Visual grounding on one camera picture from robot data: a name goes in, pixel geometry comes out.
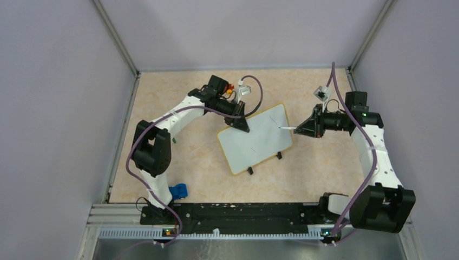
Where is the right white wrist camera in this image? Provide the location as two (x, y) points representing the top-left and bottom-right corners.
(313, 86), (332, 112)

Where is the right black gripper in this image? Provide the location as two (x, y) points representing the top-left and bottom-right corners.
(294, 103), (347, 139)

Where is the yellow framed whiteboard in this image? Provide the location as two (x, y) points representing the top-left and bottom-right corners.
(217, 103), (293, 175)

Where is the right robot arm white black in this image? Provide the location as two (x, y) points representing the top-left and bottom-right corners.
(293, 92), (416, 233)

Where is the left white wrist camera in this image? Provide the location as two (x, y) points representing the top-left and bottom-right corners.
(235, 80), (252, 103)

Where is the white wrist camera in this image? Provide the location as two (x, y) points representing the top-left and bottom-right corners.
(235, 80), (252, 103)
(313, 86), (332, 112)

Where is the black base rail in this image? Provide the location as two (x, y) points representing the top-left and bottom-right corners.
(140, 203), (338, 235)

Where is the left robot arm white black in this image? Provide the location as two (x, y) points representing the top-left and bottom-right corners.
(129, 75), (251, 224)

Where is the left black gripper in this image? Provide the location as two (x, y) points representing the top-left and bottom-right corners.
(213, 97), (250, 133)

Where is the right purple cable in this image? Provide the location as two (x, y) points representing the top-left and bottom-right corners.
(325, 61), (379, 246)

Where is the white slotted cable duct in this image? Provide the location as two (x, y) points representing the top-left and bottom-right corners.
(99, 227), (323, 240)

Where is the blue toy car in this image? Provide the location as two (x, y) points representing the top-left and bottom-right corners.
(169, 183), (188, 200)

